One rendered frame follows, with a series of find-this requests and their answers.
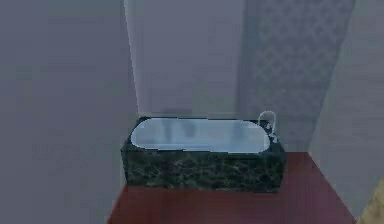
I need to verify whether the dark green marble bathtub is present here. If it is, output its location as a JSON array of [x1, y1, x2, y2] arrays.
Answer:
[[120, 115, 287, 194]]

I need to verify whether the tan wooden furniture corner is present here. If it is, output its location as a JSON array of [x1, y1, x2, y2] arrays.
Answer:
[[355, 178, 384, 224]]

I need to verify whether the silver bathtub faucet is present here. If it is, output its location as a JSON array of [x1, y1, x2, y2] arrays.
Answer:
[[257, 110, 280, 144]]

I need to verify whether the patterned grey shower curtain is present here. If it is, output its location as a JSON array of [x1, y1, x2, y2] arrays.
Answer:
[[235, 0, 356, 153]]

